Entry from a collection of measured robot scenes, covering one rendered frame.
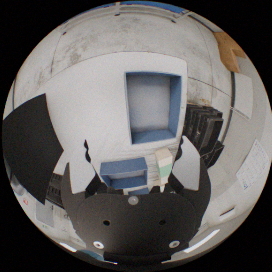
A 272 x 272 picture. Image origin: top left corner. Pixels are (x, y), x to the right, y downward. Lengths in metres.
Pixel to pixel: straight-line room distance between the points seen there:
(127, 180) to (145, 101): 0.40
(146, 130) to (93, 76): 0.26
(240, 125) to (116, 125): 2.64
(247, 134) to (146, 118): 2.54
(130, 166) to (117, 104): 0.24
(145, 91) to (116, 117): 0.12
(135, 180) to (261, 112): 2.71
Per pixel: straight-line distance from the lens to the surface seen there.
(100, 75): 0.29
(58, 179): 0.70
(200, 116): 0.79
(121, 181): 0.51
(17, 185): 0.48
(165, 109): 0.32
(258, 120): 2.59
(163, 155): 0.37
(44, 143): 0.38
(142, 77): 0.28
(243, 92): 2.56
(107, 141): 0.34
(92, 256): 0.26
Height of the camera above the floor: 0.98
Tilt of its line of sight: 57 degrees down
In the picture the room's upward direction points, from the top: 162 degrees clockwise
